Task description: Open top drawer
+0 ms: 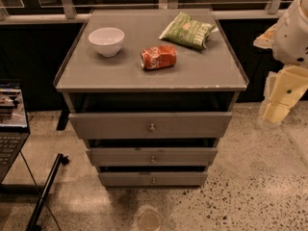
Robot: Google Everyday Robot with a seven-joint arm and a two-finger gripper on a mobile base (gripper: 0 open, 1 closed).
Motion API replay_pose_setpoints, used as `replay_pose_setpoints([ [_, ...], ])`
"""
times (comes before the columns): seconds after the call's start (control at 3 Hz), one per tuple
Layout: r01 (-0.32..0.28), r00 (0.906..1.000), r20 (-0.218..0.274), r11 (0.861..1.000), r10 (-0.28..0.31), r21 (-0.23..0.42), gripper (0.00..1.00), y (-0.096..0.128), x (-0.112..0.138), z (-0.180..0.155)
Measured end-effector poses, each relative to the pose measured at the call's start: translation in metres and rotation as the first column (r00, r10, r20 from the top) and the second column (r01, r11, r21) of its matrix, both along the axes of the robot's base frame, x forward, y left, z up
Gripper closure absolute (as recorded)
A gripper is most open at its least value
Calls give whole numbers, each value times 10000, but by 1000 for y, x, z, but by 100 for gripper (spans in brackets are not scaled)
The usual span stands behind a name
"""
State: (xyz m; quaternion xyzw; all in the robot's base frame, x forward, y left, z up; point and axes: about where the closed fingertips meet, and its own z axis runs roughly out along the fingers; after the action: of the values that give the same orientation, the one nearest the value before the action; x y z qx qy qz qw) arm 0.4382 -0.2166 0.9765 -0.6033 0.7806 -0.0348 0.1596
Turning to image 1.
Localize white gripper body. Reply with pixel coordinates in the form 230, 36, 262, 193
276, 64, 308, 95

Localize grey drawer cabinet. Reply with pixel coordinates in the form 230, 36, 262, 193
55, 9, 248, 174

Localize grey middle drawer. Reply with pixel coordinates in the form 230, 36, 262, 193
87, 147, 218, 167

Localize grey drawer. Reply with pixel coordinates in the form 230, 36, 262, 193
69, 112, 232, 140
98, 171, 208, 187
87, 147, 218, 167

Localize metal railing frame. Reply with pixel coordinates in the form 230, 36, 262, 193
0, 0, 308, 25

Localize white ceramic bowl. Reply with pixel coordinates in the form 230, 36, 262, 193
89, 27, 125, 57

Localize crushed orange soda can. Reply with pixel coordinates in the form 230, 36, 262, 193
141, 45, 177, 70

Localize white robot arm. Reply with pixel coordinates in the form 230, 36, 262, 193
253, 0, 308, 127

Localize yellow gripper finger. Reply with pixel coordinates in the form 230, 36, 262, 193
260, 71, 277, 114
260, 77, 302, 123

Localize grey top drawer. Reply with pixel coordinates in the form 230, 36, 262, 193
69, 112, 232, 140

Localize green chip bag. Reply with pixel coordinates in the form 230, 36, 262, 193
159, 12, 217, 50

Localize black stand leg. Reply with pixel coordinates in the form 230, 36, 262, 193
25, 153, 69, 231

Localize black laptop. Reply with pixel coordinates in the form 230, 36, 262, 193
0, 79, 30, 183

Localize grey bottom drawer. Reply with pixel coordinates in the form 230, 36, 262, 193
98, 171, 208, 187

